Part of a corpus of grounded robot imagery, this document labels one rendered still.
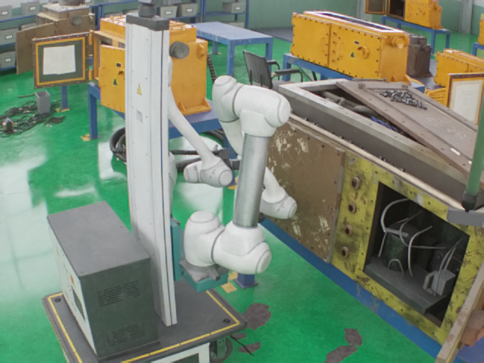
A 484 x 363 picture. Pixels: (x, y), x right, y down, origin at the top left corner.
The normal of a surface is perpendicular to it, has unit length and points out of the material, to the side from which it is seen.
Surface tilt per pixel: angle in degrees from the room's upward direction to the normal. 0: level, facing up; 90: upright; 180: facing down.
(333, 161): 90
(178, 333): 0
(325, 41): 90
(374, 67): 90
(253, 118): 86
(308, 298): 0
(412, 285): 0
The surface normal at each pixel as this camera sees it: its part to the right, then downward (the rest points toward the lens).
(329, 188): -0.84, 0.21
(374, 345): 0.04, -0.90
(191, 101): 0.58, 0.38
